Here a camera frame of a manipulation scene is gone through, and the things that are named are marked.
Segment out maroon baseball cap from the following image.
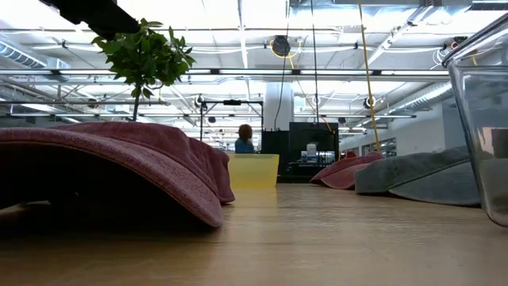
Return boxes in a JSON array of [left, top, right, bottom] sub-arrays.
[[0, 121, 236, 229], [309, 151, 385, 191]]

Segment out blue baseball cap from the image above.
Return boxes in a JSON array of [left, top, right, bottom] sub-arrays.
[[354, 145, 482, 207]]

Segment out person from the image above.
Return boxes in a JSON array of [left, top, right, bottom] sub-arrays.
[[233, 123, 256, 155]]

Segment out yellow plastic bin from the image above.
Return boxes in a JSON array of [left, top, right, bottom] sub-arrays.
[[227, 153, 280, 189]]

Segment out green potted plant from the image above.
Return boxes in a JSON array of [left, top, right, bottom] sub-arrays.
[[90, 17, 198, 122]]

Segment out clear plastic bin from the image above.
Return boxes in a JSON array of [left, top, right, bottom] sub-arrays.
[[441, 11, 508, 228]]

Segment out black metal rig frame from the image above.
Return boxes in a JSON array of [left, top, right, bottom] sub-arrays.
[[199, 99, 264, 142]]

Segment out black ceiling cable reel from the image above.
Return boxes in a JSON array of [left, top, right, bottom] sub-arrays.
[[271, 34, 291, 57]]

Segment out black coiled cable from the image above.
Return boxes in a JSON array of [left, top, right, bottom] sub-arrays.
[[309, 0, 321, 126]]

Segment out yellow cable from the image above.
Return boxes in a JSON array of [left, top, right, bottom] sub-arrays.
[[356, 0, 383, 154]]

